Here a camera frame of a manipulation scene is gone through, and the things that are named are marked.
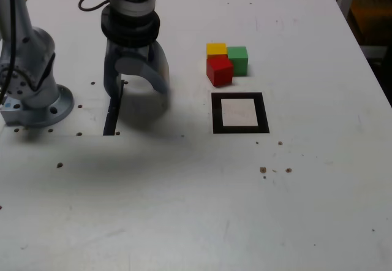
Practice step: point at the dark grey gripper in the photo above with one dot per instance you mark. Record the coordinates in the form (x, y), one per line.
(131, 51)

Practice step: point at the yellow cube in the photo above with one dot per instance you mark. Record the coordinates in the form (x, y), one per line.
(216, 49)

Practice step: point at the red cube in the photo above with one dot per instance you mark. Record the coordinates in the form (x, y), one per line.
(219, 71)

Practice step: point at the green cube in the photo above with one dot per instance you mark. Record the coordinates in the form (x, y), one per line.
(237, 61)

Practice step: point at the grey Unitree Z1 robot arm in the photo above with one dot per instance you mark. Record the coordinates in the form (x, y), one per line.
(30, 68)

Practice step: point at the black tape square outline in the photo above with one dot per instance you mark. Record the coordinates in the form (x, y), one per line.
(216, 114)

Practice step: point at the black tape strip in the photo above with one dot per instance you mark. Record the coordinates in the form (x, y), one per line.
(110, 120)

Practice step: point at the white board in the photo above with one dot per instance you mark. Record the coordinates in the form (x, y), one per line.
(373, 51)

